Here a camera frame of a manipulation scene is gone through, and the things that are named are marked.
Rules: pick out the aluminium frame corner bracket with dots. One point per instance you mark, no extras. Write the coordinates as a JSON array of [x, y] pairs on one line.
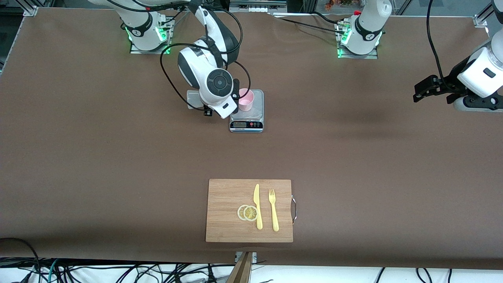
[[30, 11], [481, 20]]

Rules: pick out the yellow plastic knife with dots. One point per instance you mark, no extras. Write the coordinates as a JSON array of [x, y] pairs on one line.
[[258, 220]]

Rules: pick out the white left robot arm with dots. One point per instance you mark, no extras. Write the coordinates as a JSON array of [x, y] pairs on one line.
[[369, 23]]

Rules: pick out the silver digital kitchen scale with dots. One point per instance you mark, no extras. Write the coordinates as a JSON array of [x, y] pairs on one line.
[[246, 125]]

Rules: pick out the wooden post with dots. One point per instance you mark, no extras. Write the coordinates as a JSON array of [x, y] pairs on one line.
[[241, 271]]

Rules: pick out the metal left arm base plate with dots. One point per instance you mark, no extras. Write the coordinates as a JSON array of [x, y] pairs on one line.
[[357, 56]]

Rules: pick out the pink plastic cup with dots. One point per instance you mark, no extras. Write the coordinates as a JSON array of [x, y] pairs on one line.
[[246, 103]]

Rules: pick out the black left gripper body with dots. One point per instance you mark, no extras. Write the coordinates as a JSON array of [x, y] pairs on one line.
[[449, 84]]

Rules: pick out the brown table cover sheet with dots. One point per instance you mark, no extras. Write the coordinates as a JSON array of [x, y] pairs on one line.
[[118, 177]]

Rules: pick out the yellow plastic fork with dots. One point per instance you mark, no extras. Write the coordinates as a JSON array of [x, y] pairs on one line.
[[275, 220]]

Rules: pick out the orange red toy pile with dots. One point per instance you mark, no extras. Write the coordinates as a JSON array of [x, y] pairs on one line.
[[342, 4]]

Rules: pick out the yellow lemon slice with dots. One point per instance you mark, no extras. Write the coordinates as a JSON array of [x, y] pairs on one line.
[[240, 212], [250, 213]]

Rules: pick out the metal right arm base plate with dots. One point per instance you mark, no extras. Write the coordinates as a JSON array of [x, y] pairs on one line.
[[149, 52]]

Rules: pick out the white power strip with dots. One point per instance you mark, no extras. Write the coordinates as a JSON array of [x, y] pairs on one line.
[[257, 7]]

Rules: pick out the small metal mounting bracket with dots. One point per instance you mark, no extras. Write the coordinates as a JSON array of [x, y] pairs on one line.
[[254, 256]]

